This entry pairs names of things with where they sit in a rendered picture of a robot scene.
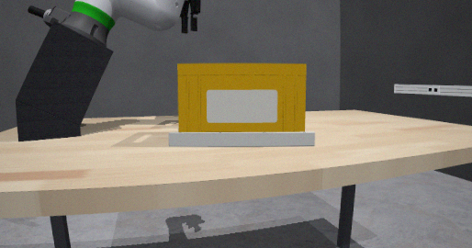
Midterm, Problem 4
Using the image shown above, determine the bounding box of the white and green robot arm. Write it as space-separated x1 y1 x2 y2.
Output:
28 0 185 46

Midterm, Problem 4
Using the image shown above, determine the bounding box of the yellow crate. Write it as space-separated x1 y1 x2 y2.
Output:
178 63 306 132

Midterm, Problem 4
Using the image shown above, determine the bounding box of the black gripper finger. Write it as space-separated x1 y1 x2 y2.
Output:
180 0 189 33
189 0 201 31

